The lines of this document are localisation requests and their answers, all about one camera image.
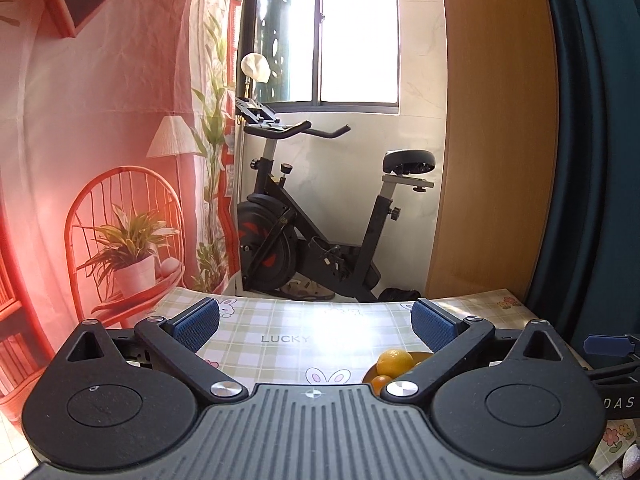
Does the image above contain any white cap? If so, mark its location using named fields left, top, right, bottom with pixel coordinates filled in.
left=241, top=52, right=271, bottom=83

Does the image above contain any cream ceramic plate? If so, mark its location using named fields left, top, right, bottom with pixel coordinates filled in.
left=362, top=351, right=436, bottom=386

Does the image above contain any window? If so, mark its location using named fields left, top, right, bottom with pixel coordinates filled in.
left=250, top=0, right=401, bottom=113

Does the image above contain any dark teal curtain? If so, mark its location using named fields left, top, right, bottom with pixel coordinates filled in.
left=527, top=0, right=640, bottom=356

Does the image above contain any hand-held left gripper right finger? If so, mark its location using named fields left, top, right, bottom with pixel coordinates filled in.
left=381, top=296, right=572, bottom=406

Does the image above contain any black exercise bike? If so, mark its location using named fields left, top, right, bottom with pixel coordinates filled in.
left=235, top=97, right=438, bottom=303

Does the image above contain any green checked tablecloth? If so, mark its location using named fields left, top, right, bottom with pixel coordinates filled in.
left=150, top=285, right=640, bottom=480

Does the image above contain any pair of shoes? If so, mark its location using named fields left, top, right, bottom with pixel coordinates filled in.
left=280, top=280, right=336, bottom=302

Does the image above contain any large yellow lemon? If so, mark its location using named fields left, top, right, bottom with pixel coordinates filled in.
left=376, top=349, right=415, bottom=378

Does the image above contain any black bag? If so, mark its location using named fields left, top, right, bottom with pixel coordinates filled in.
left=377, top=287, right=423, bottom=303

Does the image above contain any wooden board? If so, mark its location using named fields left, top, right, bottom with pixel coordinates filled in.
left=425, top=0, right=561, bottom=306

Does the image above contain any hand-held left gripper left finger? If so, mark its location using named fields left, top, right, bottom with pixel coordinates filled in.
left=65, top=296, right=249, bottom=405

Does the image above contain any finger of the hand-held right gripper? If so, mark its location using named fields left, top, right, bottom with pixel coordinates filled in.
left=583, top=332, right=640, bottom=361

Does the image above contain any printed pink backdrop cloth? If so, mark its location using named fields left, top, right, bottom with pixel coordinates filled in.
left=0, top=0, right=251, bottom=421

